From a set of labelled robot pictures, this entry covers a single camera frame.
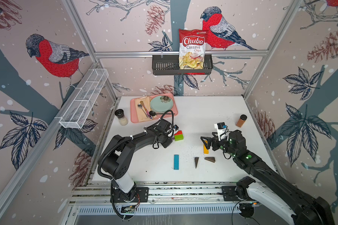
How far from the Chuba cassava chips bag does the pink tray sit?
356 millimetres

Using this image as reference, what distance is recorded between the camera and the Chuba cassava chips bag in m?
0.85

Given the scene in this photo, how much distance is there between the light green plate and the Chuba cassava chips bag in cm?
36

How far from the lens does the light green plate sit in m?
1.14
